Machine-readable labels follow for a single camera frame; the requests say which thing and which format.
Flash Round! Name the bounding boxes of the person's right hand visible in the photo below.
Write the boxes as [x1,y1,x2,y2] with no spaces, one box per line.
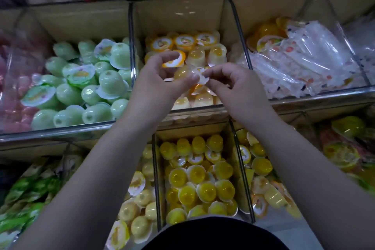
[202,62,273,129]

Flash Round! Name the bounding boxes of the person's left hand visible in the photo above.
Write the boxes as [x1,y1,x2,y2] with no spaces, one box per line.
[126,50,201,123]

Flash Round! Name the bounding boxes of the single orange-lid jelly cup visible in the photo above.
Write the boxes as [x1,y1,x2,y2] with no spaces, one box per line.
[173,65,209,86]

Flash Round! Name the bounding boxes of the pile of orange-lid jelly cups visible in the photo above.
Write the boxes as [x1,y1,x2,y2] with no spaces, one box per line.
[143,30,229,110]

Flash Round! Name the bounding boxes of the pile of clear packets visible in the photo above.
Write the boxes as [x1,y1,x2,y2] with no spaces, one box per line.
[231,15,367,100]

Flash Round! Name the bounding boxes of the pile of pastel jelly cups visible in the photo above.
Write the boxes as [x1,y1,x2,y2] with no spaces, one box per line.
[236,129,302,221]

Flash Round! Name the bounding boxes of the pile of green jelly cups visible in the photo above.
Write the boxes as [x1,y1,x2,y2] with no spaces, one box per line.
[20,37,132,132]

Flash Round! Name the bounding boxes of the pile of yellow jelly cups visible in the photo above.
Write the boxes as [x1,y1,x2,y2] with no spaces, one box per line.
[159,134,240,227]

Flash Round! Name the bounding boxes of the pile of pale yellow jelly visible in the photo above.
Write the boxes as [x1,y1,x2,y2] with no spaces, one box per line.
[105,144,158,250]

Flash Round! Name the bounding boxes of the pile of white jelly sticks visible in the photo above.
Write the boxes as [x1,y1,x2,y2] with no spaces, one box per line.
[346,15,375,86]

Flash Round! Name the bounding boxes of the green juice pouches pile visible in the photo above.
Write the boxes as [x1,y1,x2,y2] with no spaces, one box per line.
[0,156,83,248]

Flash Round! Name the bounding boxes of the person's right forearm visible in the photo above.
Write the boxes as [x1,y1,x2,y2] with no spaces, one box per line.
[252,112,375,250]

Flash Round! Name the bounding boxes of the person's left forearm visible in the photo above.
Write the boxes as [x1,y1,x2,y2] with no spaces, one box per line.
[12,115,156,250]

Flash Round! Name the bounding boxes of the black shirt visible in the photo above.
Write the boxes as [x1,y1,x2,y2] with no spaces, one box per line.
[141,216,291,250]

